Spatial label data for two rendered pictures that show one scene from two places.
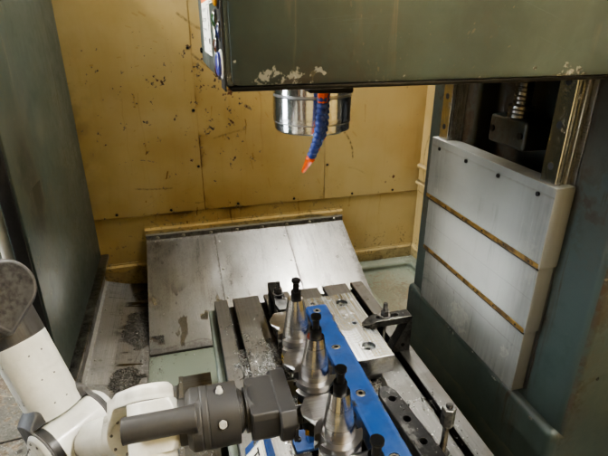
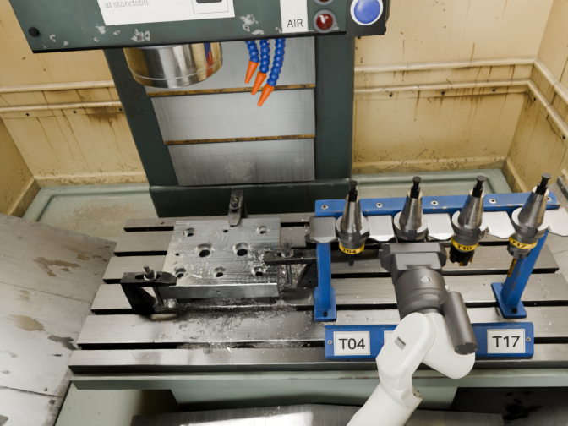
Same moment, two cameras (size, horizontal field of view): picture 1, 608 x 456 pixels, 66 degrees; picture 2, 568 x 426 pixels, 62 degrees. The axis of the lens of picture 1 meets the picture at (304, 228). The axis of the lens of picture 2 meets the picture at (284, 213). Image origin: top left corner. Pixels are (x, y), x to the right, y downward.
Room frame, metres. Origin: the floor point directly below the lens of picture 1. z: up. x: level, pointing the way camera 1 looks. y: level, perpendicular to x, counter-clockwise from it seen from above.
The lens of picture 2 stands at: (0.55, 0.66, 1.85)
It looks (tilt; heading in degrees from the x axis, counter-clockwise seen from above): 42 degrees down; 291
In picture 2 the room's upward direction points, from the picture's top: 6 degrees counter-clockwise
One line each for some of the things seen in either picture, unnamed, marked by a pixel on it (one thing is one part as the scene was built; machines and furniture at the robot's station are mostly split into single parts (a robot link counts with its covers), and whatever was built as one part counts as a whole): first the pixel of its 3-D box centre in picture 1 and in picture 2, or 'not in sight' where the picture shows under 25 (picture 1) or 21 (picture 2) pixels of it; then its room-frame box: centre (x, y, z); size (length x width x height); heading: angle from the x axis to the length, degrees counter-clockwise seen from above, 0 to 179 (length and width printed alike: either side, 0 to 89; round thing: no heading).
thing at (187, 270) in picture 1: (263, 286); (13, 327); (1.62, 0.16, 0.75); 0.89 x 0.67 x 0.26; 105
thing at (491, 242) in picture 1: (475, 253); (235, 112); (1.09, -0.45, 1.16); 0.48 x 0.05 x 0.51; 15
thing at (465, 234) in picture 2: (337, 438); (468, 225); (0.45, -0.04, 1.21); 0.06 x 0.06 x 0.03
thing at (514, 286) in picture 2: not in sight; (524, 259); (0.30, -0.14, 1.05); 0.10 x 0.05 x 0.30; 105
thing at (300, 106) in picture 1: (312, 99); (170, 33); (0.98, -0.02, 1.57); 0.16 x 0.16 x 0.12
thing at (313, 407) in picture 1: (325, 407); (439, 226); (0.50, -0.03, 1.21); 0.07 x 0.05 x 0.01; 105
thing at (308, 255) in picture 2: not in sight; (291, 263); (0.83, -0.07, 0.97); 0.13 x 0.03 x 0.15; 15
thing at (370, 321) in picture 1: (385, 327); (237, 214); (1.03, -0.22, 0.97); 0.13 x 0.03 x 0.15; 105
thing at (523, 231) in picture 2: not in sight; (528, 223); (0.34, -0.07, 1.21); 0.06 x 0.06 x 0.03
